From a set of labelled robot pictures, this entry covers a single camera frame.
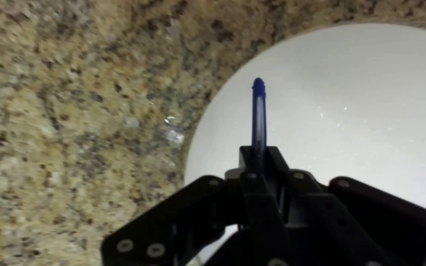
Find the white oval sink basin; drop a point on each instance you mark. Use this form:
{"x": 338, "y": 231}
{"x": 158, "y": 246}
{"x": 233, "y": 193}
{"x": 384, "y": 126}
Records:
{"x": 362, "y": 109}

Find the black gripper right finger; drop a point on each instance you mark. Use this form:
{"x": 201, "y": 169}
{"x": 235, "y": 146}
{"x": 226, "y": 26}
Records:
{"x": 362, "y": 222}

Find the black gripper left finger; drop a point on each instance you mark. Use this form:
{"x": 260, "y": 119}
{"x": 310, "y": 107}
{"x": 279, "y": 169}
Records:
{"x": 199, "y": 222}

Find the blue and white toothbrush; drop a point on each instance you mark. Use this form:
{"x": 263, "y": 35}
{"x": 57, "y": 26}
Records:
{"x": 260, "y": 119}

